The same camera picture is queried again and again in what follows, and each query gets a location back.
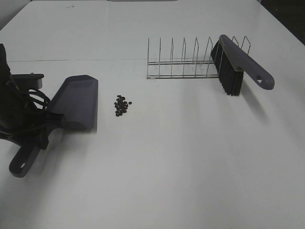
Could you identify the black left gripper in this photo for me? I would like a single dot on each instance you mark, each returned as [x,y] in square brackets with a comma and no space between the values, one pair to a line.
[21,112]

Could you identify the purple plastic dustpan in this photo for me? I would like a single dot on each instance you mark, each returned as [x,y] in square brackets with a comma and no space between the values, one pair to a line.
[77,100]

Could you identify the pile of coffee beans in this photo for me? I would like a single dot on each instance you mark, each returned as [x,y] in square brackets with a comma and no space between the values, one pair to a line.
[121,105]

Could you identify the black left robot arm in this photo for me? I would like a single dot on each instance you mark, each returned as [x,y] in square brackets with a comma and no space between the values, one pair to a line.
[4,68]

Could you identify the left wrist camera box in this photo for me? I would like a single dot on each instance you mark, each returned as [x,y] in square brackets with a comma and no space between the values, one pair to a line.
[28,81]

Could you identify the chrome wire dish rack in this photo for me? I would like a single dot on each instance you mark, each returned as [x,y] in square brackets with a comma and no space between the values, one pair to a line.
[180,61]

